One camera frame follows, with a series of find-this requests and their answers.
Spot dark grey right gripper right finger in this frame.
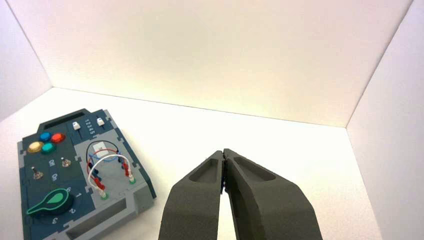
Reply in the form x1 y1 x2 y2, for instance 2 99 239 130
223 148 324 240

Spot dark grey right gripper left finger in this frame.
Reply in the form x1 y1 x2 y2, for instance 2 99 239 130
158 150 226 240

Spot small white square module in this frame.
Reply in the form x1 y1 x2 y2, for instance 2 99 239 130
92 142 108 158

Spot blue grey control panel board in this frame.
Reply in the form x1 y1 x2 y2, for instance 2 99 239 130
17 108 158 240

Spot green black rotary knob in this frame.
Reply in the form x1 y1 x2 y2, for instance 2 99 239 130
26 188 74 218

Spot teal push button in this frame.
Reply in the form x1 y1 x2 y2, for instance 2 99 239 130
41 142 57 155

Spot yellow push button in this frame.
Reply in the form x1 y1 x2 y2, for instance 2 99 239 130
27 141 45 154

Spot blue jumper cable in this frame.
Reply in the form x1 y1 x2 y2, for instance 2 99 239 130
92 151 124 174

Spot white jumper cable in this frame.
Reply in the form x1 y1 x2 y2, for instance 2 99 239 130
87 153 135 197

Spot red jumper cable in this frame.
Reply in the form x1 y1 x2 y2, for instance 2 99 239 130
86 148 131 190

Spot black jumper cable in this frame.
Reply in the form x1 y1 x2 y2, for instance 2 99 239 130
85 140 122 166

